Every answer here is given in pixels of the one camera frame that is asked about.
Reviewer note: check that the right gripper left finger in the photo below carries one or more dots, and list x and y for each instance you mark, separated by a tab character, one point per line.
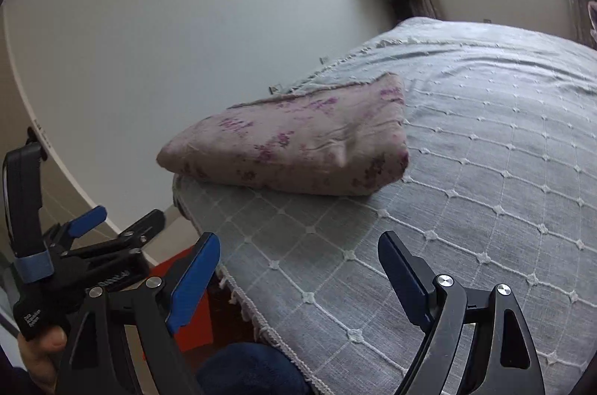
97	359

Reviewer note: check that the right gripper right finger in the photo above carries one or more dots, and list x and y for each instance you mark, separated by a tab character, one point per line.
502	358

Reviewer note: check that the pink floral quilted garment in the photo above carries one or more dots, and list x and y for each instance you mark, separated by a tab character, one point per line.
348	140

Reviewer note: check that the person's left hand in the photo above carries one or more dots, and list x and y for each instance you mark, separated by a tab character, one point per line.
37	356

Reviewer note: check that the red box on floor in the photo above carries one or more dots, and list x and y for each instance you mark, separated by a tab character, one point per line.
198	333

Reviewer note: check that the blue trouser leg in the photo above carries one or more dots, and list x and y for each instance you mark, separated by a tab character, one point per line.
250	368

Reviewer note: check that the grey quilted bedspread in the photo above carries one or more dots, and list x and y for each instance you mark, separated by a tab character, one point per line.
500	188

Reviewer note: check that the pink grey folded blanket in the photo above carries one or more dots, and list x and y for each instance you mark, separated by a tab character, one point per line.
592	12

